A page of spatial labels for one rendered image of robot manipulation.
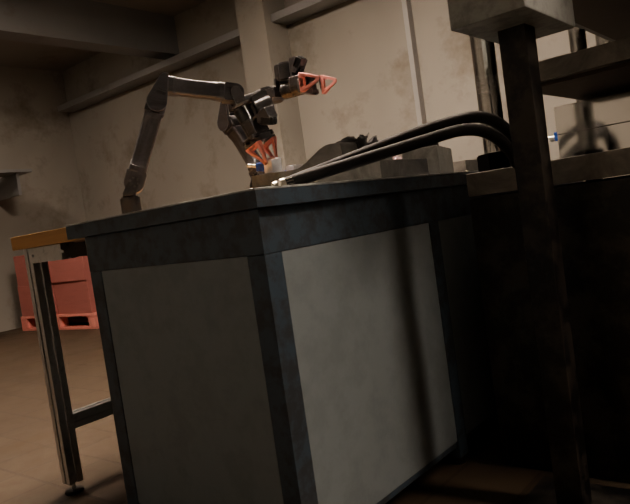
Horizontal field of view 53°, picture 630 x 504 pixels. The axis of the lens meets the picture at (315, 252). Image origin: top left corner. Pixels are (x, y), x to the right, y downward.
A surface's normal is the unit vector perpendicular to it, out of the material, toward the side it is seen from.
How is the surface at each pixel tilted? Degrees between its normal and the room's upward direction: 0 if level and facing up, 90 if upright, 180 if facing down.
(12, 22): 90
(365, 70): 90
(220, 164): 90
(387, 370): 90
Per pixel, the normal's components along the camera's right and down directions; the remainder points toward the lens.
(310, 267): 0.76, -0.07
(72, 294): -0.59, 0.13
